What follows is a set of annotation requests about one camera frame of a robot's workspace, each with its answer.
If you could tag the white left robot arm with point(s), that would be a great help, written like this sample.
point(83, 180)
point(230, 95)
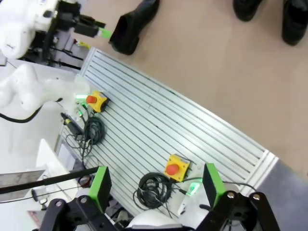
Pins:
point(16, 29)

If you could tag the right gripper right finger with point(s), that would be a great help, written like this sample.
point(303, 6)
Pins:
point(211, 185)

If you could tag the black rod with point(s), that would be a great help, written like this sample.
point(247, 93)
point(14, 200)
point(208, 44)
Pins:
point(60, 177)

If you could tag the black pointed dress shoe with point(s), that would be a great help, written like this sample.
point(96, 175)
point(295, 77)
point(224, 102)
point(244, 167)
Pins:
point(130, 26)

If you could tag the dark chunky loafer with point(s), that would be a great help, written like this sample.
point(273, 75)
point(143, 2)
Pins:
point(247, 9)
point(294, 24)

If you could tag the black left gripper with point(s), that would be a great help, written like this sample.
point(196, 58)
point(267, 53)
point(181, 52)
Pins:
point(67, 12)

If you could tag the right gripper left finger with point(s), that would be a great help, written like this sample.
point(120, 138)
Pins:
point(99, 187)

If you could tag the yellow emergency stop button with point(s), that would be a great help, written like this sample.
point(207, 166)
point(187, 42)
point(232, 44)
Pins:
point(97, 102)
point(176, 168)

